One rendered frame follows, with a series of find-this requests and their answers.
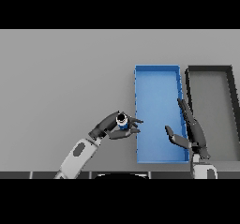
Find blue bin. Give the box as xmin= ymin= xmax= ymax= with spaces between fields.
xmin=133 ymin=64 xmax=190 ymax=165

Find dark grey bin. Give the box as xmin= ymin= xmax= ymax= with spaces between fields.
xmin=185 ymin=65 xmax=240 ymax=164

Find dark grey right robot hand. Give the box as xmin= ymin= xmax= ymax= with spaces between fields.
xmin=164 ymin=97 xmax=212 ymax=160

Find blue pipe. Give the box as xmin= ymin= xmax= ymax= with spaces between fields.
xmin=115 ymin=113 xmax=130 ymax=131

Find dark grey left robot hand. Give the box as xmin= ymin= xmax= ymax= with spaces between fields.
xmin=87 ymin=110 xmax=144 ymax=142

